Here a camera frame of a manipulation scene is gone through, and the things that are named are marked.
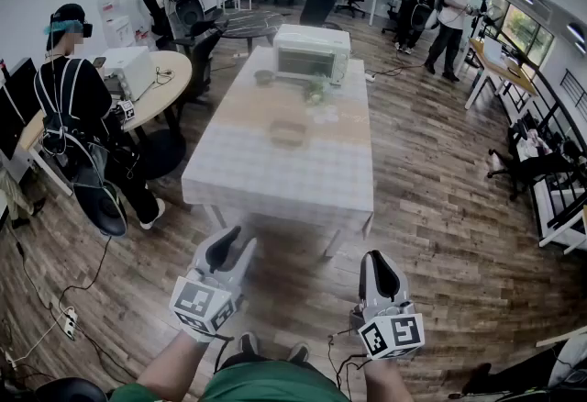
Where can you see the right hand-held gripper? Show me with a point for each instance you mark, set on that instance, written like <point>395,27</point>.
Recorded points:
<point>390,336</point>

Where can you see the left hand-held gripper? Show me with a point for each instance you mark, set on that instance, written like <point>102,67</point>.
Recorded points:
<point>202,304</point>

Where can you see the square brown baking tray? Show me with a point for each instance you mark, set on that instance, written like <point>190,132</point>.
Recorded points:
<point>289,136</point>

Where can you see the person's left forearm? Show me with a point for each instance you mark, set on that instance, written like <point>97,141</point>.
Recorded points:
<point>169,368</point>

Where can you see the person's right forearm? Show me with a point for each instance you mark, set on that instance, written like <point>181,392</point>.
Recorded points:
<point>390,382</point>

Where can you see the white table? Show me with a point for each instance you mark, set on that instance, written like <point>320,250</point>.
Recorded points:
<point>332,244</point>

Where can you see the white wristband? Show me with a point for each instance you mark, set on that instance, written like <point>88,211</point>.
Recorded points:
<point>195,336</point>

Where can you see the person's black shoe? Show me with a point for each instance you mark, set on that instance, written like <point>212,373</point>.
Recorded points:
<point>299,352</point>
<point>248,344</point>

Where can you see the checked beige tablecloth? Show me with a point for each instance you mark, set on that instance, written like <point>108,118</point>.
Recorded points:
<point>284,180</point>

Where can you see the person's black trousers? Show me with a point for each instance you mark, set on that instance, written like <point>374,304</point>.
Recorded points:
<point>231,365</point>

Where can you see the person's green shirt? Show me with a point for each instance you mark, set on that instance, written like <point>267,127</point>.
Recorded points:
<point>275,386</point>

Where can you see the white power strip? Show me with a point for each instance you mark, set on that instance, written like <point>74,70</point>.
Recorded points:
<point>70,322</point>
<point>370,76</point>

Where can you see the brown bowl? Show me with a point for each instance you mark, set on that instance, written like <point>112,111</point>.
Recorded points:
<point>264,77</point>

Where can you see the small green plant bouquet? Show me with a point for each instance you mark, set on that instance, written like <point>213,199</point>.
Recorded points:
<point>315,90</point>

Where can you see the round wooden table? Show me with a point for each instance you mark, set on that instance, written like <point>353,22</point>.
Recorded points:
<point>172,74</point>

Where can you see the black white metal rack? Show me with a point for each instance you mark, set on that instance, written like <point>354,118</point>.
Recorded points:
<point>564,214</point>

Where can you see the white toaster oven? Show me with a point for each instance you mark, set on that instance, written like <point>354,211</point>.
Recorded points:
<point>130,70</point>
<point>312,42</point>

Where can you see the black marble round table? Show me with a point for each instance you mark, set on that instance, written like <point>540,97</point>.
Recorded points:
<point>252,24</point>

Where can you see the clear water jug red label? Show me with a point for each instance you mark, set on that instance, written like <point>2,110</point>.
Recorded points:
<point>143,34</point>

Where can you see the wooden desk white legs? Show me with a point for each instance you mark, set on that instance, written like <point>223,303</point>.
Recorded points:
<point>500,65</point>

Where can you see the white water dispenser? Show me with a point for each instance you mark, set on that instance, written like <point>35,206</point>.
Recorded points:
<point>117,30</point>

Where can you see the window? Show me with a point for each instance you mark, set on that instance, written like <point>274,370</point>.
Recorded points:
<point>527,26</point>

